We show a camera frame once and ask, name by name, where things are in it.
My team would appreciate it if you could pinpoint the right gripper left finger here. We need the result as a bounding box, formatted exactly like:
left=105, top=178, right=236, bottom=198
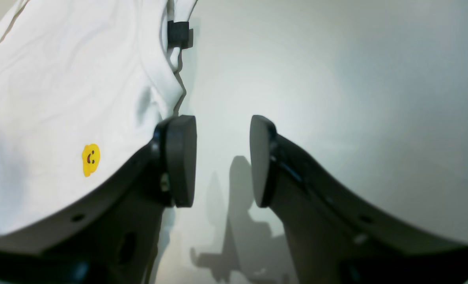
left=0, top=115, right=197, bottom=284

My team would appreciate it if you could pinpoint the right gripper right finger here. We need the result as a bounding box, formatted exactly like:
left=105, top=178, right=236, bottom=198
left=250, top=115, right=468, bottom=284

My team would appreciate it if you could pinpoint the white printed t-shirt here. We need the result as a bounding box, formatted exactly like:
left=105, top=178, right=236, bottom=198
left=0, top=0, right=196, bottom=237

